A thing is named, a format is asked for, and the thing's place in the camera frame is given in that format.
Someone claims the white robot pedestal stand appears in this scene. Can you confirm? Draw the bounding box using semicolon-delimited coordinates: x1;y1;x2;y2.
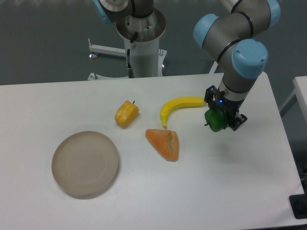
88;8;167;78

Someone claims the yellow toy pepper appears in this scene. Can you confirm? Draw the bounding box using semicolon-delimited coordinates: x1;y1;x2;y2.
115;101;139;127

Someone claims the orange pumpkin slice toy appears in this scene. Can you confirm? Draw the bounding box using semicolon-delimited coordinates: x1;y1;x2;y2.
145;129;179;161

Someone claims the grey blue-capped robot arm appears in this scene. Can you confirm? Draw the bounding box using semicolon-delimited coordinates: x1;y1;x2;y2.
94;0;281;132

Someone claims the white side table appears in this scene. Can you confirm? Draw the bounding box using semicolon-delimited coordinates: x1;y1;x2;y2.
278;76;307;120

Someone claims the beige round plate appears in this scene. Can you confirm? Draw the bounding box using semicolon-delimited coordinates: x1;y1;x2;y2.
51;131;120;199

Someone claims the green toy pepper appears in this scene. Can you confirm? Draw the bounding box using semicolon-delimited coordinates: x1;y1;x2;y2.
204;108;228;132

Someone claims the black cable on pedestal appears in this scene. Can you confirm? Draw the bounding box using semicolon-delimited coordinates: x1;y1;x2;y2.
126;31;139;79

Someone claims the yellow toy banana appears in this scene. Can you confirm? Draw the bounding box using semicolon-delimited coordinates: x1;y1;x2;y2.
160;96;206;128

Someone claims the black clamp at table edge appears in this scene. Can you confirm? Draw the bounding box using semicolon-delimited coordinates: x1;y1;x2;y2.
289;194;307;219

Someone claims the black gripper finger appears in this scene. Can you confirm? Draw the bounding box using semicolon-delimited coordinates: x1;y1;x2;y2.
229;113;248;131
204;85;217;108

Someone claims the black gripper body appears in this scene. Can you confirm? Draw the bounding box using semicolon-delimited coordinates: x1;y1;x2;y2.
214;89;244;123

